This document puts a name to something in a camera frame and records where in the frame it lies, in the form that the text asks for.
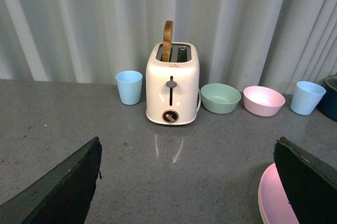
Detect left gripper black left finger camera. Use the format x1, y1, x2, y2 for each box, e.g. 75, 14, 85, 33
1, 137, 102, 223

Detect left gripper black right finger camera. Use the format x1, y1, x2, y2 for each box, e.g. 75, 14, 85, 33
273, 137, 336, 223

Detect pink plate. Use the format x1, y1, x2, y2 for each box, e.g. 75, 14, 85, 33
258, 163, 299, 223

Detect dark blue saucepan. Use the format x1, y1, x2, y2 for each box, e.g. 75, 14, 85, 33
317, 75, 337, 121

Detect light blue cup right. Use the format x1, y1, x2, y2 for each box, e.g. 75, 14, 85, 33
291, 81, 326, 115

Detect light blue cup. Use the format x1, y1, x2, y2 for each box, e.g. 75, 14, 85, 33
291, 81, 326, 115
115, 71, 143, 105

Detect pink bowl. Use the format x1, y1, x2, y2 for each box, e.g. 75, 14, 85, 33
243, 86, 285, 117

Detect green bowl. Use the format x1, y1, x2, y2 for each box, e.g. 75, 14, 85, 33
201, 83, 241, 114

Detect light blue cup left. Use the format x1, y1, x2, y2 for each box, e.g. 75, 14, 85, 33
115, 71, 143, 105

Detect cream white toaster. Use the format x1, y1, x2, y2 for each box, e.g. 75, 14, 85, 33
145, 42, 201, 125

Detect grey curtain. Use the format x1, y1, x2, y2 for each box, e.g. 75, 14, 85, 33
1, 0, 336, 94

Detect toast bread slice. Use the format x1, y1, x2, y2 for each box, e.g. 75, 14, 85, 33
162, 21, 173, 62

